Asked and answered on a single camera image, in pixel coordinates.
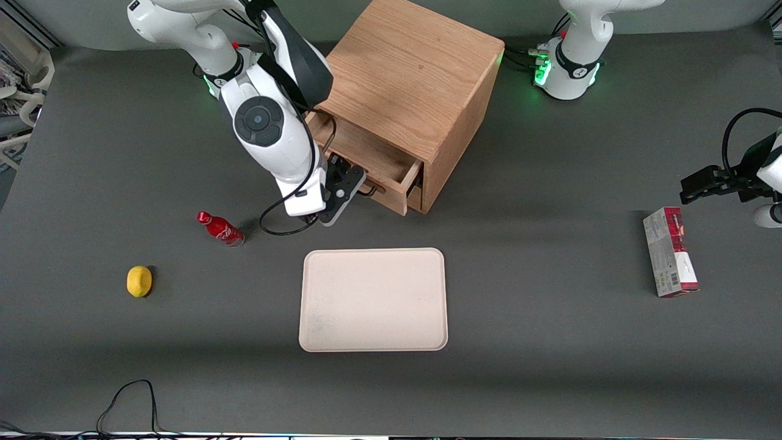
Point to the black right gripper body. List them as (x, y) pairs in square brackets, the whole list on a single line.
[(335, 168)]

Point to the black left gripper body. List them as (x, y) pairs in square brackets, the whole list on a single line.
[(743, 178)]

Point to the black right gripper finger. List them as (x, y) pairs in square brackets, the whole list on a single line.
[(354, 174), (361, 191)]

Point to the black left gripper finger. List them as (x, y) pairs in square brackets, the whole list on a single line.
[(759, 195), (701, 182)]

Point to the wooden drawer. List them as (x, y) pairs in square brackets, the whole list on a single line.
[(379, 156)]

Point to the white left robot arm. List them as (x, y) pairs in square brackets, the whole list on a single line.
[(577, 55)]

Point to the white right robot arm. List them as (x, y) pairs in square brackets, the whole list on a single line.
[(269, 134)]

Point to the wooden drawer cabinet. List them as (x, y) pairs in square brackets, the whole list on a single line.
[(409, 67)]

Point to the red plaid cardboard box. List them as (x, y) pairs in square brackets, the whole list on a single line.
[(669, 256)]

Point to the beige plastic tray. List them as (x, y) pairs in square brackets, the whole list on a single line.
[(372, 299)]

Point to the red cola bottle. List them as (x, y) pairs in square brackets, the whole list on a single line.
[(221, 230)]

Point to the yellow lemon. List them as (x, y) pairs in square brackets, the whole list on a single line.
[(139, 282)]

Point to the white tubular frame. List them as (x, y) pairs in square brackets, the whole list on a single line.
[(27, 101)]

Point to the grey metal frame rail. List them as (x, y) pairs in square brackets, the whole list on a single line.
[(30, 24)]

